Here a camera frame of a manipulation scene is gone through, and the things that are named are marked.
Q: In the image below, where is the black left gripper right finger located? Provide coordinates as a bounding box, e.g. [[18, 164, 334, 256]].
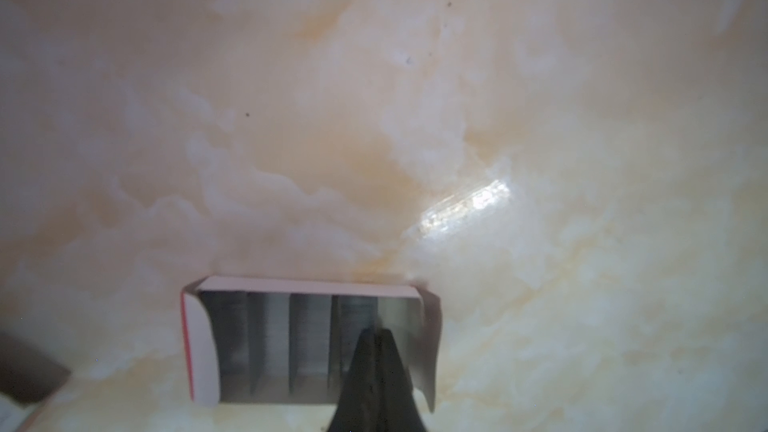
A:
[[376, 329, 427, 432]]

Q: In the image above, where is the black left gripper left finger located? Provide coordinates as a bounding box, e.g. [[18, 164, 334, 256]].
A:
[[328, 328, 378, 432]]

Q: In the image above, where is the staple tray with staples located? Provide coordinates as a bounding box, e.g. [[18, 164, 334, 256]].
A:
[[180, 276, 442, 408]]

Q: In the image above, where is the red white staple box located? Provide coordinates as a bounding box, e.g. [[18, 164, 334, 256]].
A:
[[1, 331, 71, 432]]

